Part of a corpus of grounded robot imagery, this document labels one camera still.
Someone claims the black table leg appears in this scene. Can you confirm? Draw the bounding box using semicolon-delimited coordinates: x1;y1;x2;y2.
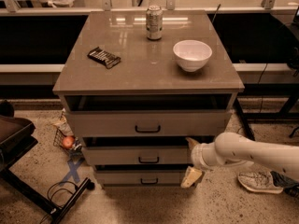
234;99;255;140

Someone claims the wire basket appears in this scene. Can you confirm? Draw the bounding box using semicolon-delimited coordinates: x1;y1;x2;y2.
53;130;82;157

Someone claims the grey drawer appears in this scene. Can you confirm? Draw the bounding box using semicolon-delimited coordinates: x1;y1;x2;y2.
94;164;188;186
81;135;217;166
66;94;231;137

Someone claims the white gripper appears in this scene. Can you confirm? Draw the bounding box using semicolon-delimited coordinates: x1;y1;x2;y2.
180;137;218;189

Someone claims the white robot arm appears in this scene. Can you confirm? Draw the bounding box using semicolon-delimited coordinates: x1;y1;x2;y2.
181;133;299;188

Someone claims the grey sneaker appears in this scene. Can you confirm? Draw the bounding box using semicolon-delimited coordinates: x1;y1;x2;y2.
237;172;283;194

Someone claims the dark snack bar wrapper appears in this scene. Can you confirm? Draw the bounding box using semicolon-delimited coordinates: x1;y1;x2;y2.
87;47;121;69

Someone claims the red apple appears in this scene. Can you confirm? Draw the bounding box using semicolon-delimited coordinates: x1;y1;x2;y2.
62;136;75;149

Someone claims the silver soda can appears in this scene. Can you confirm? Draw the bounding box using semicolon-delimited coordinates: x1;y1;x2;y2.
146;5;163;40

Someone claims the black floor cable left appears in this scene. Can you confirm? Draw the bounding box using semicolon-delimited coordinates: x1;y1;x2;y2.
38;180;79;224

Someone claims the blue tape cross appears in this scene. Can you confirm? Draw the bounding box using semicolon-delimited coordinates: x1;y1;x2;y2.
62;158;84;183

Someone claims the black chair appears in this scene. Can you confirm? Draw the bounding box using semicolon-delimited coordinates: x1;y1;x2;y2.
0;100;37;172

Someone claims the grey drawer cabinet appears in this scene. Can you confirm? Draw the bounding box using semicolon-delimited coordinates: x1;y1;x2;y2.
51;10;245;189

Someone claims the white bowl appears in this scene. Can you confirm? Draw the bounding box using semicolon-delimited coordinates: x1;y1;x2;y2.
173;40;213;72

